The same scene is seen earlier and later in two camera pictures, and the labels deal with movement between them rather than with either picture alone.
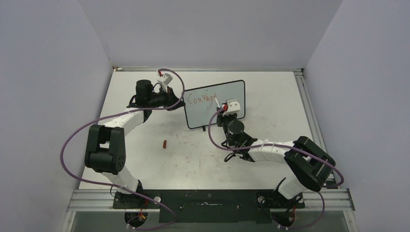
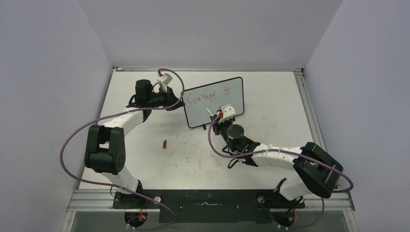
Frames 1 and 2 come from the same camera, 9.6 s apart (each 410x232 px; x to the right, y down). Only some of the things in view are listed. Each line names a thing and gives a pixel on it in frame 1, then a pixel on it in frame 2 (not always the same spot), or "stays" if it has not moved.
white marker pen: x=218 y=105 to x=211 y=114
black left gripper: x=170 y=98 stays
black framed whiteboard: x=201 y=103 stays
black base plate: x=208 y=206 stays
